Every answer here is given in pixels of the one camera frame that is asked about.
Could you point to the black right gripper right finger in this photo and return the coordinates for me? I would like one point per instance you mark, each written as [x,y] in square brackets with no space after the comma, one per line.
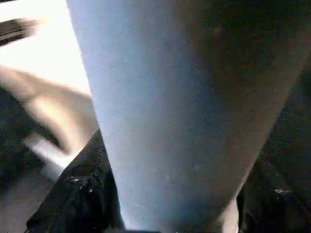
[274,199]

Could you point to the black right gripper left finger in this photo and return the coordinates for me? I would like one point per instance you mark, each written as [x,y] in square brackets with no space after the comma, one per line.
[77,199]

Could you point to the white plastic table leg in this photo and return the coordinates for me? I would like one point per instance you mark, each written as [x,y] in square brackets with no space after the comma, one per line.
[184,107]

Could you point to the white plastic table top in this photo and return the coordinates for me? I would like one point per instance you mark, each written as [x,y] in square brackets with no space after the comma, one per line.
[43,73]

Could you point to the black mat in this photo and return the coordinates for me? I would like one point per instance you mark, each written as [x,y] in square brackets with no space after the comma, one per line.
[19,145]

